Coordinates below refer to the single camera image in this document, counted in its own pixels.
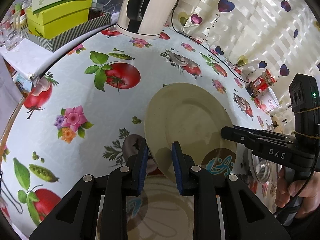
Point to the lime green box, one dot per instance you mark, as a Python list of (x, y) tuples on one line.
[(57, 19)]

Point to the red-lidded sauce jar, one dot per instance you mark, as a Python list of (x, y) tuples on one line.
[(260, 84)]

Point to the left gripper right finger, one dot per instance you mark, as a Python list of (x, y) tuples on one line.
[(223, 209)]

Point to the cream heart-pattern curtain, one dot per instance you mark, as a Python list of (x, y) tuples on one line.
[(279, 35)]

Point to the electric kettle white black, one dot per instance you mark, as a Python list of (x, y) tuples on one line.
[(144, 19)]

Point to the striped tray box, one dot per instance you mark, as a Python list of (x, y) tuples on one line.
[(53, 44)]

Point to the floral vinyl tablecloth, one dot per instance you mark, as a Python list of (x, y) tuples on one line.
[(86, 116)]

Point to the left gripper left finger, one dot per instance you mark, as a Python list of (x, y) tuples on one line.
[(76, 215)]

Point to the white side shelf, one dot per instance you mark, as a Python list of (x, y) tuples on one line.
[(32, 60)]

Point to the white yogurt tub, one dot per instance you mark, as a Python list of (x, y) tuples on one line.
[(268, 101)]

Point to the metal binder clip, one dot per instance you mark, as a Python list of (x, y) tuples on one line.
[(5, 191)]

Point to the stainless steel bowl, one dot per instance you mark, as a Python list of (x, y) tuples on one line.
[(262, 170)]

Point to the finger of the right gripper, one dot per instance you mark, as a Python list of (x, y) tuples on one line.
[(261, 133), (251, 141)]

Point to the beige plate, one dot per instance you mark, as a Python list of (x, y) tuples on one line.
[(190, 115), (160, 212)]

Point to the clear glass cup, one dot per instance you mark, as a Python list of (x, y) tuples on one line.
[(11, 33)]

